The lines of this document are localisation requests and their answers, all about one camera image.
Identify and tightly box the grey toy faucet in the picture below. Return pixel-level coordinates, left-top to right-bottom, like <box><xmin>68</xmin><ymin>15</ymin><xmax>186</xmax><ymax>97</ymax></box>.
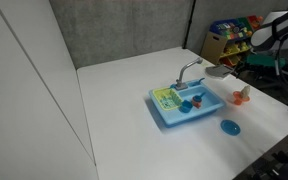
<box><xmin>175</xmin><ymin>57</ymin><xmax>204</xmax><ymax>91</ymax></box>

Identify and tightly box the blue toy mug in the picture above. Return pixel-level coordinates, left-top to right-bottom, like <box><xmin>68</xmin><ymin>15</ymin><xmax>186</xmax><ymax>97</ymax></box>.
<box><xmin>179</xmin><ymin>99</ymin><xmax>194</xmax><ymax>114</ymax></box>

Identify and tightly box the orange toy mug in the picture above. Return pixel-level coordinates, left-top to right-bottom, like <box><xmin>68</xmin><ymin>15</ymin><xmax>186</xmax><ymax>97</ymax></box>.
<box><xmin>191</xmin><ymin>95</ymin><xmax>204</xmax><ymax>109</ymax></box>

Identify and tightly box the small orange toy cup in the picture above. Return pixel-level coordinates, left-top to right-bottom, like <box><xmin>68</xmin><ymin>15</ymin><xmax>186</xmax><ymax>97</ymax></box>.
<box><xmin>233</xmin><ymin>97</ymin><xmax>245</xmax><ymax>106</ymax></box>

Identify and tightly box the blue toy plate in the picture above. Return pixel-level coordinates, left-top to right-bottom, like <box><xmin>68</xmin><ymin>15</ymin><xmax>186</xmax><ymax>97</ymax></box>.
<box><xmin>219</xmin><ymin>119</ymin><xmax>242</xmax><ymax>136</ymax></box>

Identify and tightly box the black vertical pole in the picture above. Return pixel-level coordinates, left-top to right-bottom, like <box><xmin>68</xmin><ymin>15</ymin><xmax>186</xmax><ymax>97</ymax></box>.
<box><xmin>182</xmin><ymin>0</ymin><xmax>197</xmax><ymax>50</ymax></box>

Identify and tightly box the toy storage shelf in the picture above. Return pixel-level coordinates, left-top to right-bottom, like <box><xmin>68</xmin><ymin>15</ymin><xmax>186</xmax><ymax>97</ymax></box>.
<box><xmin>200</xmin><ymin>15</ymin><xmax>265</xmax><ymax>76</ymax></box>

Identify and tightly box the blue toy tap handle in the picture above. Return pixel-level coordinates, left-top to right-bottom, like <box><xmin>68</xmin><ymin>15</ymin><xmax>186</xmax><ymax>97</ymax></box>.
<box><xmin>192</xmin><ymin>77</ymin><xmax>206</xmax><ymax>87</ymax></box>

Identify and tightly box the black stand equipment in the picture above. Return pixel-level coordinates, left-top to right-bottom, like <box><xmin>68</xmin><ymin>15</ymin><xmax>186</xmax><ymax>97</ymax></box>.
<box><xmin>233</xmin><ymin>123</ymin><xmax>288</xmax><ymax>180</ymax></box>

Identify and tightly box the orange toy plate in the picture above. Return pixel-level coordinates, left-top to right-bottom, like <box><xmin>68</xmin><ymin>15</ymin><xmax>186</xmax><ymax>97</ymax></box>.
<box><xmin>232</xmin><ymin>90</ymin><xmax>251</xmax><ymax>103</ymax></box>

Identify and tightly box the grey metal mounting plate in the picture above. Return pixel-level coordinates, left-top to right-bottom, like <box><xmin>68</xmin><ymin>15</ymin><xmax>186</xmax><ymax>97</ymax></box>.
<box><xmin>204</xmin><ymin>64</ymin><xmax>240</xmax><ymax>81</ymax></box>

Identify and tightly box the yellow-green toy plate rack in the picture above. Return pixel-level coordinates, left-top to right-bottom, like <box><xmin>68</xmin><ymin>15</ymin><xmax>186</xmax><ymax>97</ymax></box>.
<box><xmin>152</xmin><ymin>87</ymin><xmax>184</xmax><ymax>111</ymax></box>

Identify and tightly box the blue toy sink basin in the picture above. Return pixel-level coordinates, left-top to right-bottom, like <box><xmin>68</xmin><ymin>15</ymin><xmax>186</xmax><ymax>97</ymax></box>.
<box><xmin>148</xmin><ymin>78</ymin><xmax>227</xmax><ymax>128</ymax></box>

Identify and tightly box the small cream toy bottle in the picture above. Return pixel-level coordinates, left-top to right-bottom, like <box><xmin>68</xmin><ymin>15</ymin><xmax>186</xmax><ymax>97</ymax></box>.
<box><xmin>239</xmin><ymin>84</ymin><xmax>252</xmax><ymax>100</ymax></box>

